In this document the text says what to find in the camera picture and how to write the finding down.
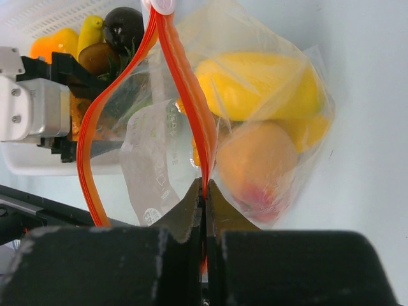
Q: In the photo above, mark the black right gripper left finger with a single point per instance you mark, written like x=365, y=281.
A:
x=180, y=251

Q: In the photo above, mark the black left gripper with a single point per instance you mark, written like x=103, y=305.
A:
x=65, y=70

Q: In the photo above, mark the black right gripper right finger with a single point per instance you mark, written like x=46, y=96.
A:
x=219, y=216

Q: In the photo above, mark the pink toy peach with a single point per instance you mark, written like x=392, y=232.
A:
x=261, y=204

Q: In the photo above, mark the orange toy fruit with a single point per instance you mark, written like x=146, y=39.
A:
x=257, y=162

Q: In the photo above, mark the clear zip bag red zipper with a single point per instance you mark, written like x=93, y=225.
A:
x=153, y=146

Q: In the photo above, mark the yellow toy mango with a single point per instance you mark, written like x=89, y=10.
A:
x=242, y=86

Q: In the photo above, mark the green toy bell pepper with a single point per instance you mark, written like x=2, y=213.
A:
x=138, y=105

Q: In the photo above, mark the yellow toy bell pepper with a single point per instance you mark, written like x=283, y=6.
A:
x=306, y=133

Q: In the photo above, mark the orange toy papaya half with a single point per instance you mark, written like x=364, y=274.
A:
x=63, y=41

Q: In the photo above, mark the brown toy potato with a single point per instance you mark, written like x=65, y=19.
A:
x=96, y=58

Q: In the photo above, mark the orange toy pineapple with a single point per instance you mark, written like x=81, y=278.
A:
x=81, y=107

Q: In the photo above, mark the yellow toy banana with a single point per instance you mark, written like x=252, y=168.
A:
x=91, y=33

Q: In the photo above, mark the white perforated plastic basket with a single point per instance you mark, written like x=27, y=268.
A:
x=22, y=22

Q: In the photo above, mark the dark purple toy eggplant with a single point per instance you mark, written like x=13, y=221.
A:
x=123, y=29

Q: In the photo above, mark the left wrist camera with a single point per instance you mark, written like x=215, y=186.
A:
x=32, y=106

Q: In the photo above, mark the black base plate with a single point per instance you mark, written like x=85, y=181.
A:
x=22, y=212

